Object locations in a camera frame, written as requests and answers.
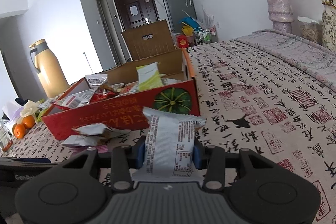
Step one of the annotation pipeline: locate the beige thermos jug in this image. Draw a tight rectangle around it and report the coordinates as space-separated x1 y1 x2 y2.
29 39 69 98

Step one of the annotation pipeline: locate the dark brown entrance door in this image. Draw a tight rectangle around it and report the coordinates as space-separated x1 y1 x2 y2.
114 0 159 31

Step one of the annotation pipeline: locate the orange tangerine rear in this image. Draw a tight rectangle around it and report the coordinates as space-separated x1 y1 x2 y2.
21 115 35 130

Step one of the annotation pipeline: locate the orange tangerine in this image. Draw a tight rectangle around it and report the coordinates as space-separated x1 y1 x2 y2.
13 124 26 139
21 115 35 130

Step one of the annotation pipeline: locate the red pumpkin cardboard box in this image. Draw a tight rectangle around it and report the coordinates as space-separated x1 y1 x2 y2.
42 48 201 140

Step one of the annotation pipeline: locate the grey white snack packet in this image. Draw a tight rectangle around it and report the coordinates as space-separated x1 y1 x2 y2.
52 88 97 110

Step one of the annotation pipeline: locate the orange tangerine front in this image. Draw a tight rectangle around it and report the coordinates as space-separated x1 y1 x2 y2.
13 124 26 139

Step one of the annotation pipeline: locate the floral white vase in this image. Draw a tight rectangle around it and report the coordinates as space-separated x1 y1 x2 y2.
322 5 336 52

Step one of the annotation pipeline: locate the red gift box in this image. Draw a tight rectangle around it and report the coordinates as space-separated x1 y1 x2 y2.
176 34 190 48

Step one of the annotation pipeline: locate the wooden chair back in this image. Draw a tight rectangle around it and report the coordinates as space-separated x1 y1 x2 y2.
122 20 175 61

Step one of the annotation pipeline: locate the white printed snack packet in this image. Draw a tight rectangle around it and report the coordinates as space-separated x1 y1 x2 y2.
132 107 206 184

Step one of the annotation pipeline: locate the calligraphy print tablecloth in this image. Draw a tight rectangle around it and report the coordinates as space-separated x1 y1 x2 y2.
1 30 335 223

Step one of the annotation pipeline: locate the wire storage rack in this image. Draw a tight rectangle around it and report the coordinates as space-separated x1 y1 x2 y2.
193 27 218 45

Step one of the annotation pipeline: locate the silver snack packet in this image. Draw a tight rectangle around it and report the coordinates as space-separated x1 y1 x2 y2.
62 123 131 147

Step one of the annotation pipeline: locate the green white snack bag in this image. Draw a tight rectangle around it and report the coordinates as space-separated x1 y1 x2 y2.
136 63 163 92

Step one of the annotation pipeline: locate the pink textured vase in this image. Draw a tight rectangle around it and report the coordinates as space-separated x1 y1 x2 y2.
267 0 294 34

